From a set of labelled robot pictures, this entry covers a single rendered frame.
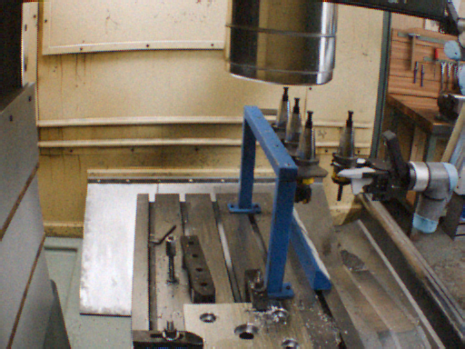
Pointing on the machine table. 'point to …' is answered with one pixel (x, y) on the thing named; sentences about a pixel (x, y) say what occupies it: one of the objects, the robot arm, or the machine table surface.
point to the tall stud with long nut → (171, 256)
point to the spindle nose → (281, 41)
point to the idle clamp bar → (190, 258)
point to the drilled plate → (292, 326)
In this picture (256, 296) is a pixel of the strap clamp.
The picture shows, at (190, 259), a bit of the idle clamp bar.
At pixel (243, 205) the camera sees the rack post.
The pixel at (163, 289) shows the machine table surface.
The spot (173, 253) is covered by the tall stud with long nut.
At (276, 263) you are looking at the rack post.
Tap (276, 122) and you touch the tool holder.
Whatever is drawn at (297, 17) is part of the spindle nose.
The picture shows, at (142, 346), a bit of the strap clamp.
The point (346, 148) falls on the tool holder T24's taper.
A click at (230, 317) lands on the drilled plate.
